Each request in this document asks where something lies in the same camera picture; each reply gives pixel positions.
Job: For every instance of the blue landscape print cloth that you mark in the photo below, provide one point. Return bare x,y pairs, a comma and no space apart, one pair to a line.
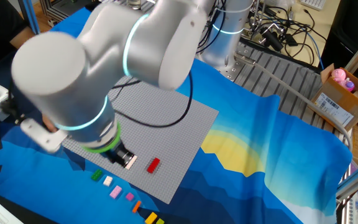
244,140

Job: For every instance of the purple toy bottle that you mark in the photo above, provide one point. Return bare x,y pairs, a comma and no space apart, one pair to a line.
349,85

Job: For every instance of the open cardboard box with label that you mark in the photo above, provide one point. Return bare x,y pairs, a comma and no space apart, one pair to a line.
337,96

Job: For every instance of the orange Lego brick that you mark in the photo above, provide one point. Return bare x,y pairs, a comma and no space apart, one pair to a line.
136,206

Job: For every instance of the person's left hand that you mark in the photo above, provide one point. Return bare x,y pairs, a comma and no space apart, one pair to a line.
49,124

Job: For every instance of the gray Lego baseplate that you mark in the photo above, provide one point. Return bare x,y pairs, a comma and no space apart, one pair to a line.
166,124

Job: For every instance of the black cabinet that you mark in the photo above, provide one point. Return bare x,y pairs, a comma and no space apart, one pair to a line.
353,25

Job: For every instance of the light pink Lego brick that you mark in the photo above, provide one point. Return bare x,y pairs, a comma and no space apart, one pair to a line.
115,192

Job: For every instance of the large white Lego plate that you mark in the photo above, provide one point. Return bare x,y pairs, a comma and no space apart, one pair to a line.
132,162

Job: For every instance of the white keyboard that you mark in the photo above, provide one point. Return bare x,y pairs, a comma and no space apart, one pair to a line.
314,3

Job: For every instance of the clear drinking glass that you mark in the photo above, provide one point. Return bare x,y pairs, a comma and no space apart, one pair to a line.
134,3

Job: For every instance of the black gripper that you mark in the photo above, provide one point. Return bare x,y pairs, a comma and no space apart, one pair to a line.
117,152

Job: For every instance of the lime green Lego brick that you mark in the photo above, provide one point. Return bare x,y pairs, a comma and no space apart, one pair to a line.
160,221

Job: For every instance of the red Lego brick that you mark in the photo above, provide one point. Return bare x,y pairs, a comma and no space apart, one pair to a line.
153,165

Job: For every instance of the yellow Lego brick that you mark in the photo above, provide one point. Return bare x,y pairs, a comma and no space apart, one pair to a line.
151,218

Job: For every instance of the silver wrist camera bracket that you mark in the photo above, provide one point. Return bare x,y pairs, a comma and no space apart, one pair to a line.
42,135

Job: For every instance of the small magenta Lego brick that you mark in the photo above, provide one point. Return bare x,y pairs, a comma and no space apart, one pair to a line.
130,196

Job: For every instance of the small white Lego brick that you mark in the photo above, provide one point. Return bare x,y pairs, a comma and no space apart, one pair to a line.
107,181

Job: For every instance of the pink pig toy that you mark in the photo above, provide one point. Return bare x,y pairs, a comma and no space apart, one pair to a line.
338,74

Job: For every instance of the aluminium frame rail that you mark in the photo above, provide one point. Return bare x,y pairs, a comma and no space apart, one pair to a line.
357,177

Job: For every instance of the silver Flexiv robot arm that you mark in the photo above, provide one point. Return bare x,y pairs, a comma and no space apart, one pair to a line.
51,71

